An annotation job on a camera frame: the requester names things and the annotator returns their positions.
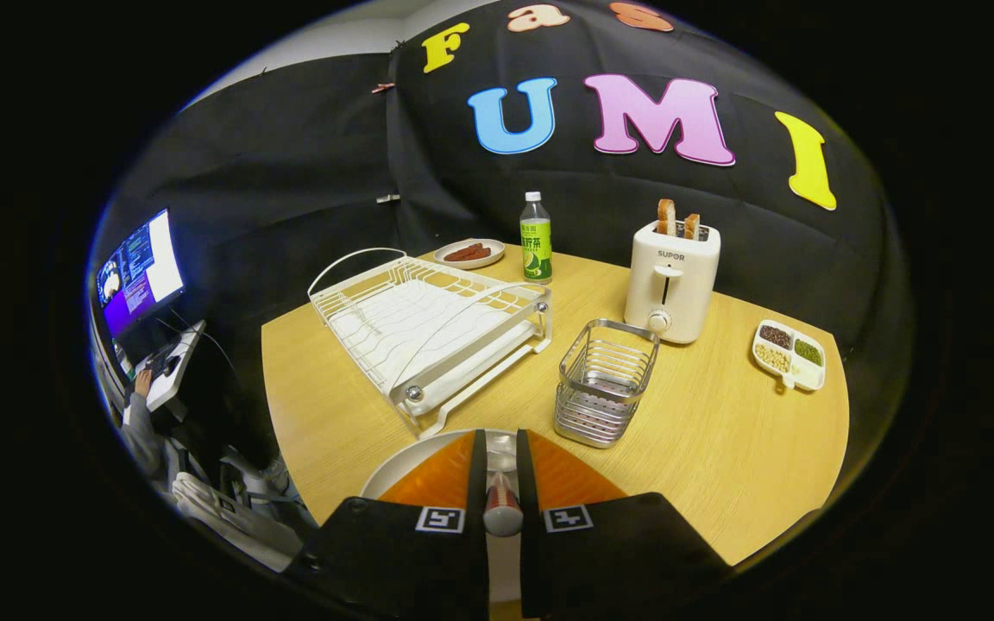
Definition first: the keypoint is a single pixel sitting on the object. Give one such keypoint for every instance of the black keyboard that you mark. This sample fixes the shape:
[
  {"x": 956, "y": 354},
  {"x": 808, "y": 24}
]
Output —
[{"x": 160, "y": 360}]

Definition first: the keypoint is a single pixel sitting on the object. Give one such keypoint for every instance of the brown sausage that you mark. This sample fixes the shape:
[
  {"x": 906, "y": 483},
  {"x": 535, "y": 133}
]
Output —
[
  {"x": 461, "y": 253},
  {"x": 478, "y": 255}
]

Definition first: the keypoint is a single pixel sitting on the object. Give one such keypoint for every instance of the white divided bean dish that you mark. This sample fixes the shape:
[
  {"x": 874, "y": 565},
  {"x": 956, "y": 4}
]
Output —
[{"x": 803, "y": 373}]

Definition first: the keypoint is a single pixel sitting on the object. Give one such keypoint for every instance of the toast slice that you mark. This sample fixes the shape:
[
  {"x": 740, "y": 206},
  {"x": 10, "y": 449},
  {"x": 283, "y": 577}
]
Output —
[
  {"x": 692, "y": 227},
  {"x": 666, "y": 217}
]

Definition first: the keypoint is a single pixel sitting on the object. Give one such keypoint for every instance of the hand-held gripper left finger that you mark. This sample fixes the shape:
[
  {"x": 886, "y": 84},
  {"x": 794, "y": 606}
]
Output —
[{"x": 480, "y": 552}]

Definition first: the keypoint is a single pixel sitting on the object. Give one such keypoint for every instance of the white plate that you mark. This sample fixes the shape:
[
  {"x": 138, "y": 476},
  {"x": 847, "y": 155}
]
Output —
[{"x": 402, "y": 470}]

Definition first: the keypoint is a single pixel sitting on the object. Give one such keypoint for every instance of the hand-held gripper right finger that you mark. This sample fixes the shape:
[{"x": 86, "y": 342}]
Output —
[{"x": 528, "y": 552}]

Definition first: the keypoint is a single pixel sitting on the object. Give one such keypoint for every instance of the small grey plate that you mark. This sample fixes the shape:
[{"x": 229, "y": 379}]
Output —
[{"x": 495, "y": 247}]

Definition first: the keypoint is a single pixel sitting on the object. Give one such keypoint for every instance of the white computer desk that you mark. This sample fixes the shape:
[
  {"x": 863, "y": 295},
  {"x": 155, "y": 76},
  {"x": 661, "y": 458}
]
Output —
[{"x": 186, "y": 354}]

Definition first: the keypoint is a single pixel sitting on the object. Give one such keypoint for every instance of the computer monitor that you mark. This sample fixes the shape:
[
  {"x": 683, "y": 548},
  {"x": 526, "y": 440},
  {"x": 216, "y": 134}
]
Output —
[{"x": 139, "y": 276}]

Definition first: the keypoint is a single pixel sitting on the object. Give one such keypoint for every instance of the green tea bottle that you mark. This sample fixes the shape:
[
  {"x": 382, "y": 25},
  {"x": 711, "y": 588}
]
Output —
[{"x": 536, "y": 250}]

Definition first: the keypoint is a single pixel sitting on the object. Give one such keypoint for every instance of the white cloth bundle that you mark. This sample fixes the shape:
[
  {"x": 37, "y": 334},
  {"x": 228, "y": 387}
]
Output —
[{"x": 238, "y": 522}]

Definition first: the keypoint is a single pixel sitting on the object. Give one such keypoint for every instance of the white toaster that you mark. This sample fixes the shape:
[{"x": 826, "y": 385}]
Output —
[{"x": 687, "y": 293}]

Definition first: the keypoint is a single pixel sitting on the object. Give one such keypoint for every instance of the black backdrop cloth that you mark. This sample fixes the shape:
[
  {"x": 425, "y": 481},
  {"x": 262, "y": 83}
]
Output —
[{"x": 290, "y": 172}]

